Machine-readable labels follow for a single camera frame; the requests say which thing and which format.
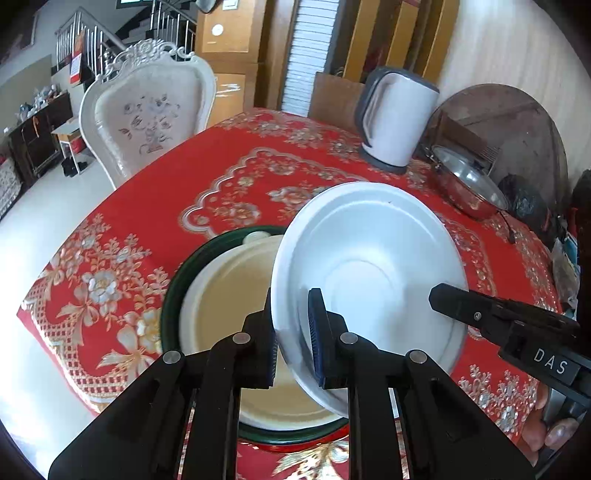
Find white electric kettle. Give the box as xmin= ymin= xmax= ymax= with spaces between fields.
xmin=355 ymin=66 xmax=440 ymax=175

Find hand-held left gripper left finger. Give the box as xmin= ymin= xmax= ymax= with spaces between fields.
xmin=48 ymin=286 xmax=280 ymax=480

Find clear plastic bag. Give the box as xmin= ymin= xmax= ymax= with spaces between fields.
xmin=551 ymin=237 xmax=580 ymax=310

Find cream plate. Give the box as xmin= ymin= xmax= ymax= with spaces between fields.
xmin=178 ymin=231 xmax=345 ymax=432

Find red floral tablecloth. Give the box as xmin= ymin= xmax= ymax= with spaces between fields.
xmin=16 ymin=108 xmax=575 ymax=480

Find floral covered sofa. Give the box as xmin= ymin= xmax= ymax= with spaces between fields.
xmin=0 ymin=157 xmax=24 ymax=217

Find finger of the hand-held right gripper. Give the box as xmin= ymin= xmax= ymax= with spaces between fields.
xmin=428 ymin=283 xmax=514 ymax=345

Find yellow wooden boards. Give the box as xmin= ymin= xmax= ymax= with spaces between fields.
xmin=344 ymin=0 xmax=462 ymax=88

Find black plastic bag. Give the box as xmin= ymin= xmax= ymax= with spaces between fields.
xmin=498 ymin=174 xmax=552 ymax=236

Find green plate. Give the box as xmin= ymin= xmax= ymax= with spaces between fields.
xmin=160 ymin=226 xmax=352 ymax=446

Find stack of white panels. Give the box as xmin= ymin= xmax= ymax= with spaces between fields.
xmin=279 ymin=0 xmax=345 ymax=117

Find metal stair railing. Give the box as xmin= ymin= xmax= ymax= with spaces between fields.
xmin=54 ymin=0 xmax=204 ymax=86

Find dark wooden cabinet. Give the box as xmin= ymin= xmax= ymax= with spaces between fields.
xmin=8 ymin=90 xmax=75 ymax=185

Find brown cardboard sheet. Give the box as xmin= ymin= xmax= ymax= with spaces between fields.
xmin=308 ymin=71 xmax=368 ymax=123

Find white ornate chair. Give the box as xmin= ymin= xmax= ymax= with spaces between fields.
xmin=79 ymin=39 xmax=218 ymax=191

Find steel pot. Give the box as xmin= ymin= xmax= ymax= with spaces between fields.
xmin=422 ymin=143 xmax=518 ymax=244

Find person's right hand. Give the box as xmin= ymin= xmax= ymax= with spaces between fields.
xmin=519 ymin=383 xmax=583 ymax=467

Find small white table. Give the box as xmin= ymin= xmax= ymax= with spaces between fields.
xmin=51 ymin=117 xmax=88 ymax=176

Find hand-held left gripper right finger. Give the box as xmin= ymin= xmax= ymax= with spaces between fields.
xmin=307 ymin=288 xmax=536 ymax=480

